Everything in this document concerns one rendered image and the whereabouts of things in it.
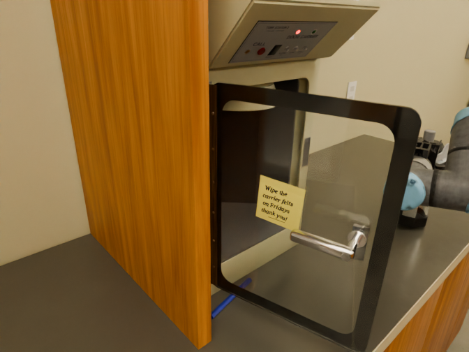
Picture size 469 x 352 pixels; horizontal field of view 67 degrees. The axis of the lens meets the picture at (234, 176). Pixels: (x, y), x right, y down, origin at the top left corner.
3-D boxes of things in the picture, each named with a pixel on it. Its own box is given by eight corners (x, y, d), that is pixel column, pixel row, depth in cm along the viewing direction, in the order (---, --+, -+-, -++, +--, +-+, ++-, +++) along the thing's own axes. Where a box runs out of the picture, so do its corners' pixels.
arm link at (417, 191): (426, 217, 68) (379, 209, 72) (433, 196, 76) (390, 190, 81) (430, 179, 65) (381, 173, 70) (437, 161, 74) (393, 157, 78)
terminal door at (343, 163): (212, 281, 72) (211, 80, 55) (365, 355, 57) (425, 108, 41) (209, 284, 71) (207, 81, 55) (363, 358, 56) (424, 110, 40)
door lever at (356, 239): (302, 228, 55) (303, 213, 53) (365, 248, 50) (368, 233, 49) (287, 245, 50) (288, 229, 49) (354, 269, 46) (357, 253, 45)
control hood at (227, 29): (197, 67, 55) (195, -6, 51) (321, 56, 75) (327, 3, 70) (249, 76, 47) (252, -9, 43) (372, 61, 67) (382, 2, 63)
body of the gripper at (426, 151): (443, 139, 86) (438, 153, 77) (435, 172, 90) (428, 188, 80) (410, 133, 90) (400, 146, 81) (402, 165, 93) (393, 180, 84)
